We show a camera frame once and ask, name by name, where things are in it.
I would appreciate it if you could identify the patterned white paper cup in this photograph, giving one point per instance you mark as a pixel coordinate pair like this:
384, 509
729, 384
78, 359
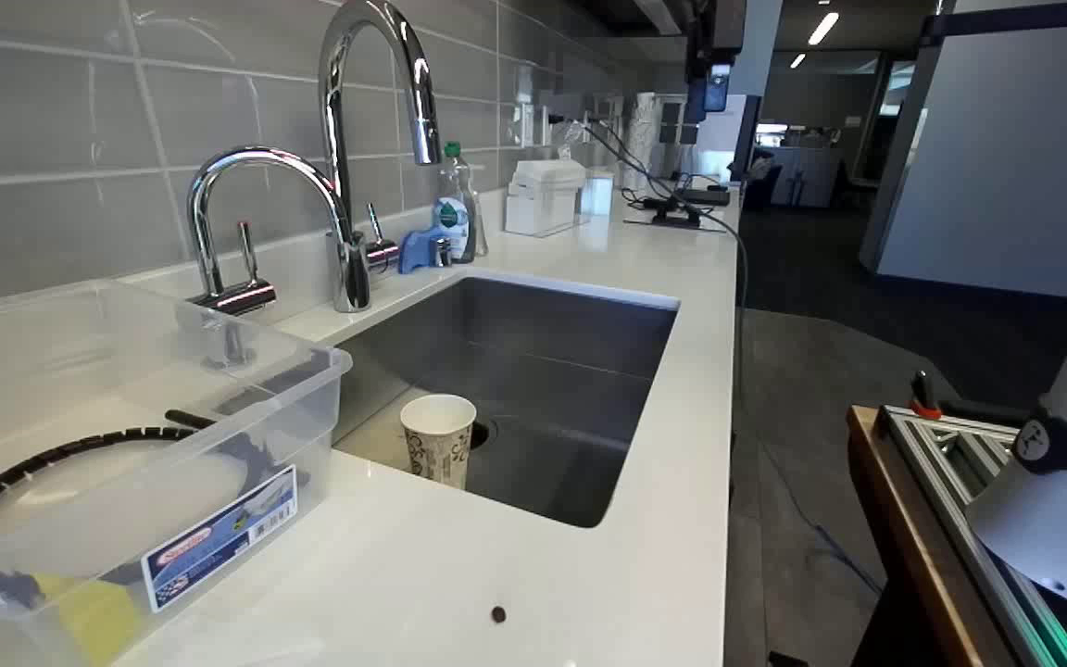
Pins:
440, 433

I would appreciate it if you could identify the stainless steel sink basin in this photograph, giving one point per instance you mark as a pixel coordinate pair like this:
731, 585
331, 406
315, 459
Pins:
535, 372

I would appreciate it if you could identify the white translucent plastic container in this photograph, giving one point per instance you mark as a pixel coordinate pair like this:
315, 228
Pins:
541, 195

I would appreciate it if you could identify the green-capped dish soap bottle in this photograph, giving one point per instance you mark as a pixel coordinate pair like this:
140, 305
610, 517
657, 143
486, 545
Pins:
456, 209

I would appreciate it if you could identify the white background appliance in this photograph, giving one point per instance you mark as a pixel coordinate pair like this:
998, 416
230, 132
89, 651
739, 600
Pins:
649, 133

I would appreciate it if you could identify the tall chrome gooseneck faucet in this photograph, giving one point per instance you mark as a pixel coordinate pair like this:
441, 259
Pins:
337, 149

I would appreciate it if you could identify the small black screw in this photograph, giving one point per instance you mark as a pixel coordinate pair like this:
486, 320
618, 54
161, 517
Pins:
498, 611

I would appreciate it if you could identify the clear plastic storage bin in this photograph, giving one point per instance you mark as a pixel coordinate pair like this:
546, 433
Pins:
240, 421

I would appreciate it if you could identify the small chrome curved faucet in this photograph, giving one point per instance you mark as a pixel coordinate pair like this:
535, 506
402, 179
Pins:
202, 205

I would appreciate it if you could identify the wooden table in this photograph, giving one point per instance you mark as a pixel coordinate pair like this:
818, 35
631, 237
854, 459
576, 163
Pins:
898, 532

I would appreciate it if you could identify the ceiling light strip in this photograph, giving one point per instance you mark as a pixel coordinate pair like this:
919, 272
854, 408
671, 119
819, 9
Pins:
823, 28

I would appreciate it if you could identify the yellow sponge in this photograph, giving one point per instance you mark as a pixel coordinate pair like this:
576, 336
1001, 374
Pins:
93, 618

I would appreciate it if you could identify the black camera stand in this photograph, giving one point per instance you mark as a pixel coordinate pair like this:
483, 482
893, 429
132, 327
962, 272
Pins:
678, 205

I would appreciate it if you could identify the aluminium extrusion frame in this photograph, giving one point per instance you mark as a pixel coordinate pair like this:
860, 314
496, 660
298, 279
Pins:
954, 448

